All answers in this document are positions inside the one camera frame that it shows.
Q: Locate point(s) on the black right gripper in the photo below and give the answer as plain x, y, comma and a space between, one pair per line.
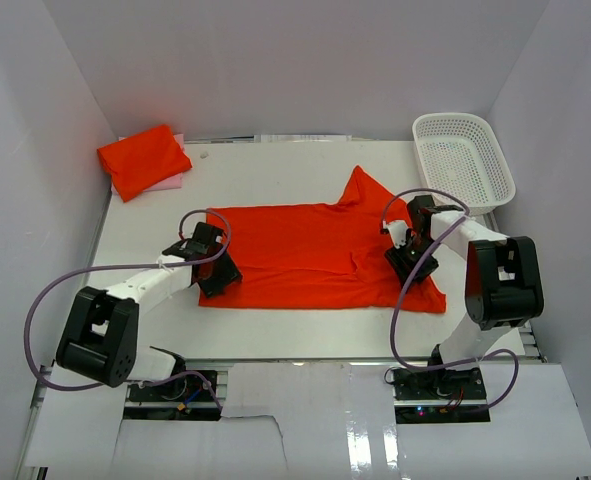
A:
398, 261

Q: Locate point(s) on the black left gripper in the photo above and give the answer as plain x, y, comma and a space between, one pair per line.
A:
228, 274

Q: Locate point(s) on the orange t-shirt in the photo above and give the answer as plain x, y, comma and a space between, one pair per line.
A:
141, 161
319, 256

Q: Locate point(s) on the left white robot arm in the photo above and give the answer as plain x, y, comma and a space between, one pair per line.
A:
100, 337

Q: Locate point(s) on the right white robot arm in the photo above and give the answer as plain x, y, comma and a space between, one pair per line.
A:
503, 287

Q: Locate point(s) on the white perforated plastic basket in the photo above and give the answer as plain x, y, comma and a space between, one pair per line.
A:
458, 153

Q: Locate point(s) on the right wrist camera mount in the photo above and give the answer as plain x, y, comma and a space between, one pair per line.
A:
399, 232

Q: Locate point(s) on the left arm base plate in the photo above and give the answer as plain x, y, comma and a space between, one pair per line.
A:
186, 399

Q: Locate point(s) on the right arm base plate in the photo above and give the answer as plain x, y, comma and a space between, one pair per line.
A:
438, 397

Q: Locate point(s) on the aluminium frame rail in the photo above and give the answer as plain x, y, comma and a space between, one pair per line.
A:
22, 471

